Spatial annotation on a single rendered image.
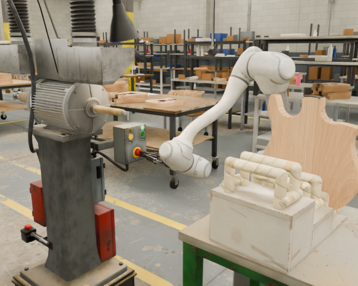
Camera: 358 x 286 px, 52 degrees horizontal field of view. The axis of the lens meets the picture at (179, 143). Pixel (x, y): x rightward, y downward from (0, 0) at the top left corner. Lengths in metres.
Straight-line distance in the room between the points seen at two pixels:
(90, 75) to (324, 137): 0.90
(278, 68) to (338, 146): 0.49
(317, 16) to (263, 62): 11.22
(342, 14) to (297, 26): 1.39
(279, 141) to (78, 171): 1.08
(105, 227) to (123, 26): 1.14
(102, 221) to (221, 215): 1.14
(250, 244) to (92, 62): 0.89
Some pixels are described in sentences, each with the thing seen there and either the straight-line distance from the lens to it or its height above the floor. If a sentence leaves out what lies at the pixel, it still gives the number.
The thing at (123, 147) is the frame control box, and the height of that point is 1.01.
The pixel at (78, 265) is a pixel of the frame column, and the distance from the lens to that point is 2.20.
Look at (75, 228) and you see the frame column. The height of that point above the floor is 0.59.
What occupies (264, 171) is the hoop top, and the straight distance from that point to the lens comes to 1.03.
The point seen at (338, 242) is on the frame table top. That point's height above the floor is 0.93.
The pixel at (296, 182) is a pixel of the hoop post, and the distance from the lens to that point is 1.09.
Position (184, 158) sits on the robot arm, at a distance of 1.61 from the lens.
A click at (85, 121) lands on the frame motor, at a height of 1.19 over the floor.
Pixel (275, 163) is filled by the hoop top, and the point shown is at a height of 1.20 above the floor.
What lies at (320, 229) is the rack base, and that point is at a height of 0.98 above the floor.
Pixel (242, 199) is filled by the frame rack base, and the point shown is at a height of 1.10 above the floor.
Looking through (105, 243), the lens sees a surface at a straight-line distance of 2.25.
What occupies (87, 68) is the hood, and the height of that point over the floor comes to 1.44.
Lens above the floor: 1.52
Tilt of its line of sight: 14 degrees down
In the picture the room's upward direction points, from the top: straight up
